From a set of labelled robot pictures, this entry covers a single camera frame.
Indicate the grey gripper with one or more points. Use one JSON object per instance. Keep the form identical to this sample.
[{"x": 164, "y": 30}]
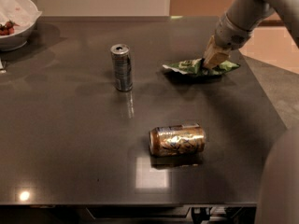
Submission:
[{"x": 230, "y": 36}]

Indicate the green jalapeno chip bag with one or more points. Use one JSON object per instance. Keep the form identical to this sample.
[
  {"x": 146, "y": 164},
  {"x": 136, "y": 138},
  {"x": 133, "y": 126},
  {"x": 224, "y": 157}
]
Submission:
[{"x": 195, "y": 68}]

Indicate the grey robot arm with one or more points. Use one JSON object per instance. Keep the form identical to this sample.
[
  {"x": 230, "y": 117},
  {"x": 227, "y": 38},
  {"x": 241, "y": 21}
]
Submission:
[{"x": 278, "y": 201}]

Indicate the orange soda can lying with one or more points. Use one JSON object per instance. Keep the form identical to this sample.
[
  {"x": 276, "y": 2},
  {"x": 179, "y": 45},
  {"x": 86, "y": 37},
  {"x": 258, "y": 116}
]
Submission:
[{"x": 176, "y": 140}]

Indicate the silver upright drink can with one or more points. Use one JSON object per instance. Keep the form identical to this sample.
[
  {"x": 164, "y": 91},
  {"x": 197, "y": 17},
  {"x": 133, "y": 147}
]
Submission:
[{"x": 120, "y": 54}]

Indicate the white bowl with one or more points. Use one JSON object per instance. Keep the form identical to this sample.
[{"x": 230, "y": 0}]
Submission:
[{"x": 18, "y": 39}]

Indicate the white paper napkin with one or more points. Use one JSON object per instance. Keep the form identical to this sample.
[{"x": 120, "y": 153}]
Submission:
[{"x": 22, "y": 12}]

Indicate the red strawberries in bowl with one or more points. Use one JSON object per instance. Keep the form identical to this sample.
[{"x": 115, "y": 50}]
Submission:
[{"x": 8, "y": 28}]

